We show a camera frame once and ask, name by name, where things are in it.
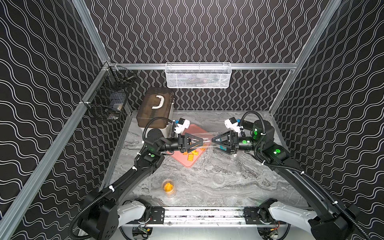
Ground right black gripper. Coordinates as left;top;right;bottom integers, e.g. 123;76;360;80
212;133;264;153

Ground clear jar brown cookies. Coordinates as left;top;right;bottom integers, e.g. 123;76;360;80
195;132;220;149

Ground clear jar with cookies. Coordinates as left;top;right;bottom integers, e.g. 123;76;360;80
206;148;216;162

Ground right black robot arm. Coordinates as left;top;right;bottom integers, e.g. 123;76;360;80
211;111;370;240

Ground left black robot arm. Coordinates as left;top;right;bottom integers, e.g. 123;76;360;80
68;117;204;240

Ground clear jar orange cookies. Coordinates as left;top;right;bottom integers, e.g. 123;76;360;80
162;179;177;197

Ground teal utility knife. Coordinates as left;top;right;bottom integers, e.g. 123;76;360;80
220;145;227;152

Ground yellow square waffle cookie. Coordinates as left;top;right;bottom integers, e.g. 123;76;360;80
188;154;194;162

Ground pink plastic tray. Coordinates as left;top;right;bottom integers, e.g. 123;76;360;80
171;124;208;168

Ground brown lid storage box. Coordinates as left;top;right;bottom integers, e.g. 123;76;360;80
136;88;174;131

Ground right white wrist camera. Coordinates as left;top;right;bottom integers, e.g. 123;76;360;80
225;117;241;134

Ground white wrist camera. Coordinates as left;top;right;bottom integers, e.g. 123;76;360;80
225;117;241;134
175;118;191;135

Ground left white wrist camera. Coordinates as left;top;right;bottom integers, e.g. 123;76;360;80
175;118;191;135

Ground white wire basket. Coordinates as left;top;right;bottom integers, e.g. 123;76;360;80
165;62;232;89

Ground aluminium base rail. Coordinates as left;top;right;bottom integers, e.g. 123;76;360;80
86;206;325;226

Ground black wire basket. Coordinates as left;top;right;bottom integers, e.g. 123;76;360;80
86;66;137;122

